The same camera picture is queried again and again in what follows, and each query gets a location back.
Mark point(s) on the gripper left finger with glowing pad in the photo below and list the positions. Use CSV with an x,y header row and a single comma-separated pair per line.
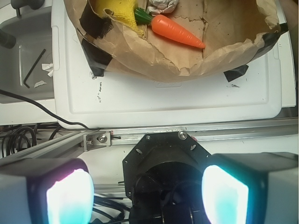
x,y
45,191

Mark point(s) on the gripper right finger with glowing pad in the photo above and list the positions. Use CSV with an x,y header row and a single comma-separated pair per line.
x,y
252,188

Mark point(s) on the orange plastic toy carrot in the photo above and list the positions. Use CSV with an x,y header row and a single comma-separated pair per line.
x,y
165,27

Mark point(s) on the white plastic tray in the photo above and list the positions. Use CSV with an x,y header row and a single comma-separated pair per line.
x,y
125,100

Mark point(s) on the black hex key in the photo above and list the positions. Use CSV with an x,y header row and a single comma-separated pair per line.
x,y
32,68

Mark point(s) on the grey plastic bin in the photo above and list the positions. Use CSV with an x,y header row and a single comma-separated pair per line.
x,y
33,33

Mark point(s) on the brown paper bag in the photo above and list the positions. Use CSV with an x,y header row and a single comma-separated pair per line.
x,y
235,33

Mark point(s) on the yellow knitted cloth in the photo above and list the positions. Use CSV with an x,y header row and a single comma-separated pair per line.
x,y
122,11

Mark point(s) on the crumpled white paper ball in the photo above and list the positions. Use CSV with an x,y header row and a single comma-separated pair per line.
x,y
156,7

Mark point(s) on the aluminium extrusion frame rail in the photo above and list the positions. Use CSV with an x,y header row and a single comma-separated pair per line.
x,y
73,144

